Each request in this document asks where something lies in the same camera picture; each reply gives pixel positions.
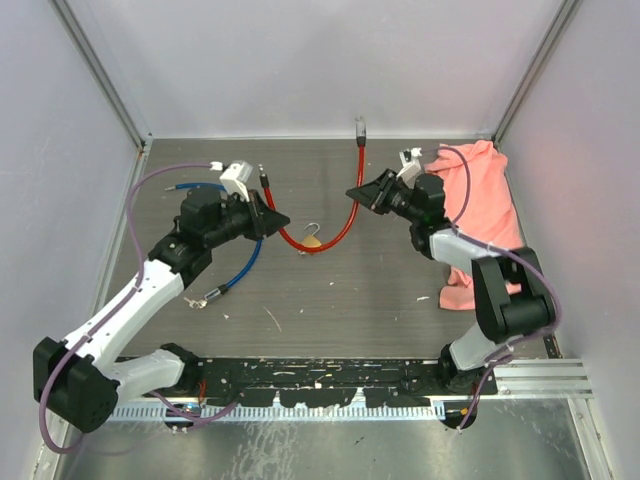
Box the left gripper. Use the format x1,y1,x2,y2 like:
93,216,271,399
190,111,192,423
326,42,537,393
205,188,288,249

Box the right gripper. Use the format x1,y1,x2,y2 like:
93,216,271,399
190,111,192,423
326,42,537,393
345,169,421,225

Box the red cable lock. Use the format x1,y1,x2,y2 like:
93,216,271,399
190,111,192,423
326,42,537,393
257,117,369,252

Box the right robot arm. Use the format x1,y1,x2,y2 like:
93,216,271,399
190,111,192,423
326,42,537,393
346,169,559,394

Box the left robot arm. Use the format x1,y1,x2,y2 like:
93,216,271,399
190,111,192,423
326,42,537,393
33,187,290,433

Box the blue lock keys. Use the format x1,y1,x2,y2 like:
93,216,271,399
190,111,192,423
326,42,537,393
184,297,208,309

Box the brass padlock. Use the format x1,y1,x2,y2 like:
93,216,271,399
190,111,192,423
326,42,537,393
298,222,322,255

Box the pink cloth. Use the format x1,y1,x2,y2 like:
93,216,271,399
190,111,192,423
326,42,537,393
424,139,525,312

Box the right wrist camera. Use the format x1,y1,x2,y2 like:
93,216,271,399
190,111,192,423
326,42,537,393
396,147,424,185

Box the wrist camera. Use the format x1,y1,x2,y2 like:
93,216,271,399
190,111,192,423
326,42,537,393
219,161,253,202
396,147,424,185

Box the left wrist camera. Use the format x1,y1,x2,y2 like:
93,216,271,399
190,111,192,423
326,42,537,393
219,161,253,202

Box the blue cable lock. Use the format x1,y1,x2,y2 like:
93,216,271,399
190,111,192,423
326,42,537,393
165,182,263,305

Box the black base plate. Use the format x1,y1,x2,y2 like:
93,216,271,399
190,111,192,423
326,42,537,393
157,357,498,408

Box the slotted cable duct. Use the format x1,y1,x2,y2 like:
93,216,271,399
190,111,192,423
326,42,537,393
109,398,446,424

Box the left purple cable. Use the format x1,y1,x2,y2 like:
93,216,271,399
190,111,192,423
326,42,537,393
38,160,236,455

